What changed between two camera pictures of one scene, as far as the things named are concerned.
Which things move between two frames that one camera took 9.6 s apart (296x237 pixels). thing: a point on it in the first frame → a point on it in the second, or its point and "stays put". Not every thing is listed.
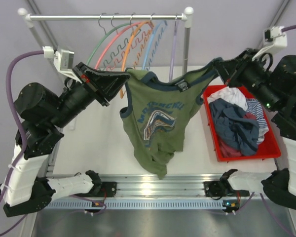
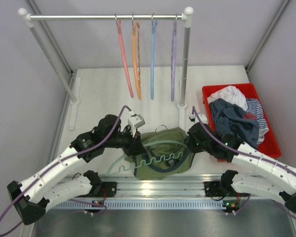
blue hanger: [156, 45] → [153, 29]
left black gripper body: [79, 71] → [129, 142]
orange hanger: [141, 51] → [136, 41]
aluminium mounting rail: [171, 186] stays put
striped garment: [254, 106] stays put
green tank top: [155, 117] → [168, 154]
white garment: [231, 96] stays put
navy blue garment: [241, 132] stays put
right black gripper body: [234, 76] → [195, 145]
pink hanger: [118, 35] → [123, 54]
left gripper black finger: [107, 83] → [139, 150]
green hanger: [106, 34] → [159, 148]
